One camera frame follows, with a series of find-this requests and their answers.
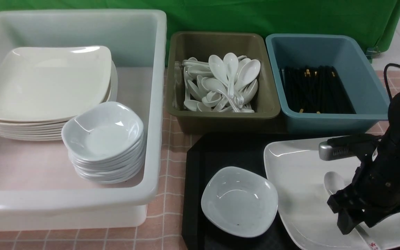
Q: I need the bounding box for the green backdrop cloth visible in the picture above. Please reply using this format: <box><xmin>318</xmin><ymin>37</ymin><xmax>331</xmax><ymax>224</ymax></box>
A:
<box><xmin>0</xmin><ymin>0</ymin><xmax>400</xmax><ymax>52</ymax></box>

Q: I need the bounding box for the white ceramic soup spoon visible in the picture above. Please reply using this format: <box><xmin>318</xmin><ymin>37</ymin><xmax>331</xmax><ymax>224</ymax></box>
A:
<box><xmin>324</xmin><ymin>171</ymin><xmax>381</xmax><ymax>250</ymax></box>

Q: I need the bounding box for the black serving tray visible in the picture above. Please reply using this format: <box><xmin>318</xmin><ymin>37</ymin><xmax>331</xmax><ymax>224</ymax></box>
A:
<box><xmin>182</xmin><ymin>133</ymin><xmax>311</xmax><ymax>250</ymax></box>

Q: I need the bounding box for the small white bowl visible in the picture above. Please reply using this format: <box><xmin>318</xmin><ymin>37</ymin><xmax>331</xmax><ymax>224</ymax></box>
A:
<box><xmin>201</xmin><ymin>166</ymin><xmax>279</xmax><ymax>238</ymax></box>

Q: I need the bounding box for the olive green spoon bin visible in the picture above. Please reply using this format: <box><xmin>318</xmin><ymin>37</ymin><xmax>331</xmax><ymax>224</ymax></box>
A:
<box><xmin>165</xmin><ymin>32</ymin><xmax>287</xmax><ymax>135</ymax></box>

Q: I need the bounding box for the teal blue chopstick bin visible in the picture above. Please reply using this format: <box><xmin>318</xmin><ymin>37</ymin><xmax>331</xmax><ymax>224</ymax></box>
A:
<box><xmin>265</xmin><ymin>34</ymin><xmax>390</xmax><ymax>135</ymax></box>

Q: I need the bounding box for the pile of black chopsticks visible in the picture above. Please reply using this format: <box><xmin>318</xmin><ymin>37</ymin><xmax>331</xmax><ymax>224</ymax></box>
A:
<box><xmin>279</xmin><ymin>66</ymin><xmax>356</xmax><ymax>114</ymax></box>

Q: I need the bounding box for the white square rice plate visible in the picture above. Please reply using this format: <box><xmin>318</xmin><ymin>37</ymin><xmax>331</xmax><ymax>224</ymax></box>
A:
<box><xmin>264</xmin><ymin>138</ymin><xmax>400</xmax><ymax>250</ymax></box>

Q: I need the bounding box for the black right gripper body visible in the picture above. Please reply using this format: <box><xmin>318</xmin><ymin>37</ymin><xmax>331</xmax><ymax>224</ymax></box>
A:
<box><xmin>327</xmin><ymin>154</ymin><xmax>400</xmax><ymax>235</ymax></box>

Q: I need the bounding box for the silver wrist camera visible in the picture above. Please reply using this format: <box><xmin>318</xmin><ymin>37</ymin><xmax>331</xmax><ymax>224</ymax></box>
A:
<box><xmin>318</xmin><ymin>134</ymin><xmax>382</xmax><ymax>161</ymax></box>

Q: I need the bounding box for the pink checkered tablecloth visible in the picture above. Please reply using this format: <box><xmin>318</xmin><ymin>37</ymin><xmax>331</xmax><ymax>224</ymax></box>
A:
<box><xmin>0</xmin><ymin>70</ymin><xmax>400</xmax><ymax>250</ymax></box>

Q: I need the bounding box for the large white plastic tub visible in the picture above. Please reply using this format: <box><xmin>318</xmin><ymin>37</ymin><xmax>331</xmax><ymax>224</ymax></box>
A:
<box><xmin>0</xmin><ymin>9</ymin><xmax>167</xmax><ymax>231</ymax></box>

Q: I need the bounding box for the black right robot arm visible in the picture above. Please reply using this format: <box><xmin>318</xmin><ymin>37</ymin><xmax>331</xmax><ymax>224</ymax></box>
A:
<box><xmin>319</xmin><ymin>92</ymin><xmax>400</xmax><ymax>235</ymax></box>

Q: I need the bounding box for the pile of white soup spoons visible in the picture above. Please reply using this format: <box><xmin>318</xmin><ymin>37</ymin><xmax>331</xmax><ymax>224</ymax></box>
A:
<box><xmin>173</xmin><ymin>52</ymin><xmax>261</xmax><ymax>113</ymax></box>

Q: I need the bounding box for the stack of white square plates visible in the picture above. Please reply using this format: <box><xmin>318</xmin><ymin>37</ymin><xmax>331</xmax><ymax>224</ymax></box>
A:
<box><xmin>0</xmin><ymin>45</ymin><xmax>118</xmax><ymax>141</ymax></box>

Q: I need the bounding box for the stack of small white bowls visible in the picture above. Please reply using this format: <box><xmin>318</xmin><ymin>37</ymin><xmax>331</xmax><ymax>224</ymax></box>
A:
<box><xmin>61</xmin><ymin>102</ymin><xmax>146</xmax><ymax>184</ymax></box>

